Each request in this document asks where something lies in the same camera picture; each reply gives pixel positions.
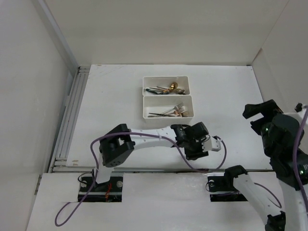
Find silver fork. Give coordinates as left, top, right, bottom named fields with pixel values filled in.
left=162, top=103, right=184, bottom=115

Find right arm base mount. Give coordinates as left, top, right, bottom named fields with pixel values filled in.
left=207, top=165, right=257, bottom=203

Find green-handled gold spoon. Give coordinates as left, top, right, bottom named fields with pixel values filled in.
left=149, top=82, right=179, bottom=94

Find brown wooden spoon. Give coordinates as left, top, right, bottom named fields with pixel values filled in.
left=158, top=88, right=185, bottom=95

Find rose gold fork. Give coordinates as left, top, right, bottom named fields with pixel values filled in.
left=168, top=108, right=189, bottom=117

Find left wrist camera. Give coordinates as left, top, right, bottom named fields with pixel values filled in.
left=202, top=137, right=221, bottom=152

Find white spoon container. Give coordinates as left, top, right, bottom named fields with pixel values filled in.
left=142, top=76, right=191, bottom=96

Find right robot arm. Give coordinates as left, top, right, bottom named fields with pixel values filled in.
left=223, top=100, right=308, bottom=231

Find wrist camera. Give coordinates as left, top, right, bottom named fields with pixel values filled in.
left=202, top=137, right=221, bottom=152
left=295, top=103, right=308, bottom=120

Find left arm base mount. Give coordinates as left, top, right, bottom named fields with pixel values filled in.
left=77, top=174, right=123, bottom=203

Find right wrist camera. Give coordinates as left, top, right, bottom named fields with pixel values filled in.
left=295, top=103, right=308, bottom=120

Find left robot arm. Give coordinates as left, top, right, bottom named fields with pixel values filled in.
left=90, top=122, right=212, bottom=191

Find white fork container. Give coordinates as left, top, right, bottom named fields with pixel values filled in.
left=143, top=95, right=194, bottom=127

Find aluminium rail frame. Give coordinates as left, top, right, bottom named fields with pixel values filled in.
left=45, top=66, right=90, bottom=173

